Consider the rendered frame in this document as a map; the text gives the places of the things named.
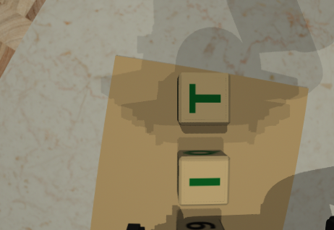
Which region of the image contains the tan mat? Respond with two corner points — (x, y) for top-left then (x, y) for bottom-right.
(90, 56), (309, 230)

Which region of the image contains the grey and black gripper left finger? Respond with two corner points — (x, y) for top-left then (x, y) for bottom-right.
(127, 223), (145, 230)

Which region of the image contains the tan wooden letter block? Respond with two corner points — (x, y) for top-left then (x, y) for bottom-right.
(176, 218), (225, 230)
(177, 150), (230, 206)
(177, 72), (231, 125)

